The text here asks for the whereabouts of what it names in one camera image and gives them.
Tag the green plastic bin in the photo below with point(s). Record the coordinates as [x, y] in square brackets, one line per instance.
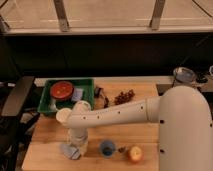
[49, 105]

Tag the red yellow apple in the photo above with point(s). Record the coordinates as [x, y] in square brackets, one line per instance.
[135, 154]

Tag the blue sponge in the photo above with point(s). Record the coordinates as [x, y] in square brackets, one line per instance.
[77, 94]

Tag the black handled tool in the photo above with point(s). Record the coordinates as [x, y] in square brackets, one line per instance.
[99, 93]

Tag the bunch of dark grapes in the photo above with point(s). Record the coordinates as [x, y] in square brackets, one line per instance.
[124, 97]

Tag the blue cup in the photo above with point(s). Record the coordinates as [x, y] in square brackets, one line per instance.
[107, 148]

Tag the red bowl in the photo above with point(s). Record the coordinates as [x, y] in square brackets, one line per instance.
[62, 90]

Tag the blue towel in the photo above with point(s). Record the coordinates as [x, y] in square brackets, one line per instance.
[70, 152]

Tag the white paper cup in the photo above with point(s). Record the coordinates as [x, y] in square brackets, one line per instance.
[63, 114]

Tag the metal bowl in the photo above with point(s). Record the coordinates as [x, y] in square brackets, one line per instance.
[184, 75]

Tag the black office chair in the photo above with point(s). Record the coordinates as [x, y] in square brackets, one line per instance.
[12, 130]

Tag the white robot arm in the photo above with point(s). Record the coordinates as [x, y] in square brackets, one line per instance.
[185, 126]

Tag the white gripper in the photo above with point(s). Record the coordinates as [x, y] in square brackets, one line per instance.
[81, 147]

